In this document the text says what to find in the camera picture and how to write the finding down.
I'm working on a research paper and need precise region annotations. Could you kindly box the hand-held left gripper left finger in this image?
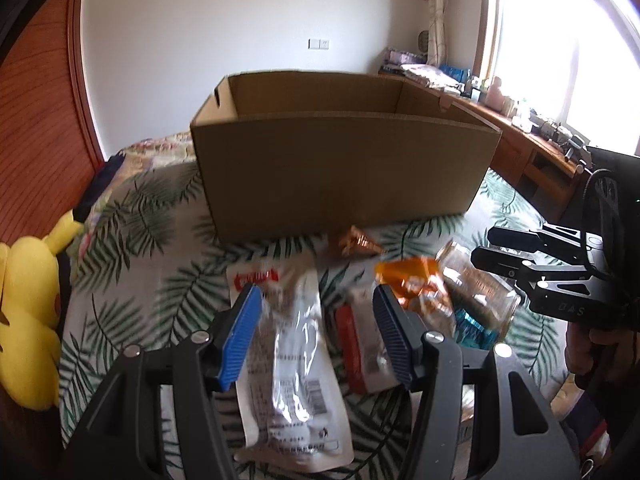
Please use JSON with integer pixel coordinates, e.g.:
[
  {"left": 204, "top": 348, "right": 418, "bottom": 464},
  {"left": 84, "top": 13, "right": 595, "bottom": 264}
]
[{"left": 60, "top": 282, "right": 264, "bottom": 480}]

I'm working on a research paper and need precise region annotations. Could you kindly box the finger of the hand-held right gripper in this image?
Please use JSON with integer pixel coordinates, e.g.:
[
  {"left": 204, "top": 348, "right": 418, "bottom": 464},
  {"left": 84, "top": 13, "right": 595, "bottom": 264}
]
[
  {"left": 470, "top": 245, "right": 596, "bottom": 302},
  {"left": 486, "top": 223, "right": 588, "bottom": 263}
]

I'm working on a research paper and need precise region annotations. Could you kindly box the gold foil triangular snack packet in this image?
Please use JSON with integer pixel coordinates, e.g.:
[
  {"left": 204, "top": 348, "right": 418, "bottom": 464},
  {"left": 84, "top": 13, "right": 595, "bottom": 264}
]
[{"left": 336, "top": 225, "right": 388, "bottom": 260}]

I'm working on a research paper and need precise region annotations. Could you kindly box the teal foil snack packet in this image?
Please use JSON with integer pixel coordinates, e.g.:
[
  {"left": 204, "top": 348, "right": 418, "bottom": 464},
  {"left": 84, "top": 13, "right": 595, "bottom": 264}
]
[{"left": 452, "top": 307, "right": 503, "bottom": 352}]

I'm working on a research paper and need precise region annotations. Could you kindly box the wooden desk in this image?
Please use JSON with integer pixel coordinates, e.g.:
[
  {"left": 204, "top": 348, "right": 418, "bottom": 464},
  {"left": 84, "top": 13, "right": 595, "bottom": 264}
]
[{"left": 377, "top": 70, "right": 591, "bottom": 211}]

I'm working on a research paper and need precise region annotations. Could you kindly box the red and white snack packet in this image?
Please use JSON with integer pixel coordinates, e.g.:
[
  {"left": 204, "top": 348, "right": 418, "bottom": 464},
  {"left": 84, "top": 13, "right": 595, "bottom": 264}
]
[{"left": 334, "top": 285, "right": 406, "bottom": 395}]

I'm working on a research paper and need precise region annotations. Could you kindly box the pink figurine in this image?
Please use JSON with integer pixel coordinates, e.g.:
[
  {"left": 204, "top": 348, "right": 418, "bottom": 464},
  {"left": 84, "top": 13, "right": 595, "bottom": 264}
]
[{"left": 487, "top": 76, "right": 507, "bottom": 108}]

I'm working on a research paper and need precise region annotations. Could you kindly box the orange snack packet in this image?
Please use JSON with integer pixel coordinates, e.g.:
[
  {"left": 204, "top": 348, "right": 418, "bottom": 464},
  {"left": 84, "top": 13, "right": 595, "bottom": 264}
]
[{"left": 375, "top": 256, "right": 457, "bottom": 341}]

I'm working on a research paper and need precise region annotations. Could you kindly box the dark blue cloth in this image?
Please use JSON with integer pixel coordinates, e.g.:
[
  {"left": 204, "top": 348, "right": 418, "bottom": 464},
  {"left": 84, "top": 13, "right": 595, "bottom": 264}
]
[{"left": 75, "top": 152, "right": 126, "bottom": 221}]

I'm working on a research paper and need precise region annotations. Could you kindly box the window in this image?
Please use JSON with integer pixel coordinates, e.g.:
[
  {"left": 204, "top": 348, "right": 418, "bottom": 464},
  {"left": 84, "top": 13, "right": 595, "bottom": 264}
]
[{"left": 475, "top": 0, "right": 640, "bottom": 157}]

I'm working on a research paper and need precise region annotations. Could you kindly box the brown cardboard box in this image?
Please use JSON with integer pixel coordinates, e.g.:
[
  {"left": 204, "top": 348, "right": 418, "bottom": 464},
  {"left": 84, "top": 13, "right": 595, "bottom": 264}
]
[{"left": 190, "top": 71, "right": 502, "bottom": 242}]

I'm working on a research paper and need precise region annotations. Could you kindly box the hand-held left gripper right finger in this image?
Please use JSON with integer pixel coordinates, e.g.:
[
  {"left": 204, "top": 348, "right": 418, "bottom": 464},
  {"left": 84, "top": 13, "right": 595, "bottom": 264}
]
[{"left": 372, "top": 284, "right": 581, "bottom": 480}]

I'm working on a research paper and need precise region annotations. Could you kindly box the long white clear snack packet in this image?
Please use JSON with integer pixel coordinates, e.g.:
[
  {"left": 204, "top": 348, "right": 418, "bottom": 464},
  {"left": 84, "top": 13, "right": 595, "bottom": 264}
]
[{"left": 226, "top": 255, "right": 355, "bottom": 476}]

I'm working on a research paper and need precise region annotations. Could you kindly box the wooden slatted headboard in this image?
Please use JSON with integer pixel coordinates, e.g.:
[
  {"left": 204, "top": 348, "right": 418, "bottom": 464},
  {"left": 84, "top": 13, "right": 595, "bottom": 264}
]
[{"left": 0, "top": 0, "right": 106, "bottom": 246}]

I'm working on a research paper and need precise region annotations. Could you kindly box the yellow plush toy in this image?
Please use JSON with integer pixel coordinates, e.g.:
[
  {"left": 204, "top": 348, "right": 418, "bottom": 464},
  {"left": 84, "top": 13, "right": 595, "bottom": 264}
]
[{"left": 0, "top": 210, "right": 83, "bottom": 411}]

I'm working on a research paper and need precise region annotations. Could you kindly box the patterned curtain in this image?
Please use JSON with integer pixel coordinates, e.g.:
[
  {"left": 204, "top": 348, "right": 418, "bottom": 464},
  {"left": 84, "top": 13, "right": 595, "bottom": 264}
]
[{"left": 415, "top": 0, "right": 453, "bottom": 68}]

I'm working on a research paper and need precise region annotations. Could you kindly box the person's right hand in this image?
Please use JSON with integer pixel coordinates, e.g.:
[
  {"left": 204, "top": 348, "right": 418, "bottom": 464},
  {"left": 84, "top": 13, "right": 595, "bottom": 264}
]
[{"left": 565, "top": 317, "right": 613, "bottom": 391}]

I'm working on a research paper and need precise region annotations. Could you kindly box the clear packet of dark snacks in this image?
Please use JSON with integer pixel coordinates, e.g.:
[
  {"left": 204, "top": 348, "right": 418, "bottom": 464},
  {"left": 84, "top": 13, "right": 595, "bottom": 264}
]
[{"left": 435, "top": 240, "right": 522, "bottom": 341}]

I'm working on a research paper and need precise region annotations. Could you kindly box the leaf print blanket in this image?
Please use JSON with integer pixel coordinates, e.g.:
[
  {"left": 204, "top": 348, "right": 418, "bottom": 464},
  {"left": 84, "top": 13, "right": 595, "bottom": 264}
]
[{"left": 57, "top": 130, "right": 601, "bottom": 480}]

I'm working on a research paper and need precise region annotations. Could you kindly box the pile of folded cloths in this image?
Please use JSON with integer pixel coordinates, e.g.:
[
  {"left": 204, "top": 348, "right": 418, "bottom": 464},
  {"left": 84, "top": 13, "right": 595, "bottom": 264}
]
[{"left": 382, "top": 47, "right": 473, "bottom": 95}]

